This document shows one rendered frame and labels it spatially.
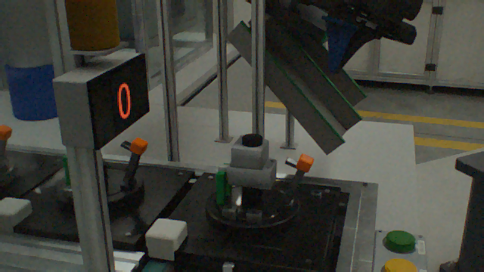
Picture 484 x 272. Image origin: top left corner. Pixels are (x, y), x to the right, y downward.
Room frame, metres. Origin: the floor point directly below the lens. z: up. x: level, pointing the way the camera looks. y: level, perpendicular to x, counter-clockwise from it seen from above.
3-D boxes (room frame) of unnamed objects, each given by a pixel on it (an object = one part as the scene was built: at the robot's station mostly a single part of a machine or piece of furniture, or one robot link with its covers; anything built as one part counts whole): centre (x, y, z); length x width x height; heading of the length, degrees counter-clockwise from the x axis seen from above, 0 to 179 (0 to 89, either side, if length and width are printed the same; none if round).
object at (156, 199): (0.76, 0.24, 1.01); 0.24 x 0.24 x 0.13; 75
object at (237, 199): (0.70, -0.01, 0.98); 0.14 x 0.14 x 0.02
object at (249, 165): (0.70, 0.00, 1.06); 0.08 x 0.04 x 0.07; 75
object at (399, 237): (0.63, -0.21, 0.96); 0.04 x 0.04 x 0.02
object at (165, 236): (0.63, 0.11, 0.97); 0.05 x 0.05 x 0.04; 75
